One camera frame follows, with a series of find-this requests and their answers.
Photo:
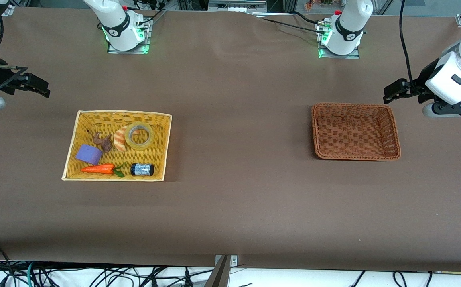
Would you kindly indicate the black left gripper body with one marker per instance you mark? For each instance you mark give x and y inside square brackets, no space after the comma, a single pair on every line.
[422,79]

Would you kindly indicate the yellowish clear tape roll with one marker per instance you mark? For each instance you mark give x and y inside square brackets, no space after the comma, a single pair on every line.
[139,147]

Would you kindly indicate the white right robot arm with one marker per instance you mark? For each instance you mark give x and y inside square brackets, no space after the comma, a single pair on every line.
[121,24]

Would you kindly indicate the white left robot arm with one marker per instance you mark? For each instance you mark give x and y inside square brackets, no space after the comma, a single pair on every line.
[348,28]

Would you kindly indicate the brown wicker basket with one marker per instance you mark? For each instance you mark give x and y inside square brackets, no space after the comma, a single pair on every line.
[354,135]

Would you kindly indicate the purple block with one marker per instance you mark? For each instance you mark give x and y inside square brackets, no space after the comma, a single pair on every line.
[89,154]

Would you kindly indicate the brown toy animal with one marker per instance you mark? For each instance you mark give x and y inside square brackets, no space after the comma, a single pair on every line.
[105,141]

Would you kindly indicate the toy croissant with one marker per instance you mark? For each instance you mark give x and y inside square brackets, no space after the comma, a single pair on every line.
[119,141]

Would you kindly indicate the orange toy carrot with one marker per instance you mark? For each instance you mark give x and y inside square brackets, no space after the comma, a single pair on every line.
[99,169]

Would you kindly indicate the orange background object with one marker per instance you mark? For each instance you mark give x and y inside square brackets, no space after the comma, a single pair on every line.
[308,4]

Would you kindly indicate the small black can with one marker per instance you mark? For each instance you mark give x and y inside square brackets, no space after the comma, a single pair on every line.
[142,170]

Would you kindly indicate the yellow wicker basket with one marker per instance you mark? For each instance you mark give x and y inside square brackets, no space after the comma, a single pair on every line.
[154,159]

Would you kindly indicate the grey background device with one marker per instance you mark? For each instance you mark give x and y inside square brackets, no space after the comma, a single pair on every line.
[236,4]

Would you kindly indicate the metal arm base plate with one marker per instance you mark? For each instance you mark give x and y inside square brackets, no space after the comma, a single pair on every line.
[113,51]
[354,56]

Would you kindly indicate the metal table clamp bracket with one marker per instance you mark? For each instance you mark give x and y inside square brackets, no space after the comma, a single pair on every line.
[224,271]

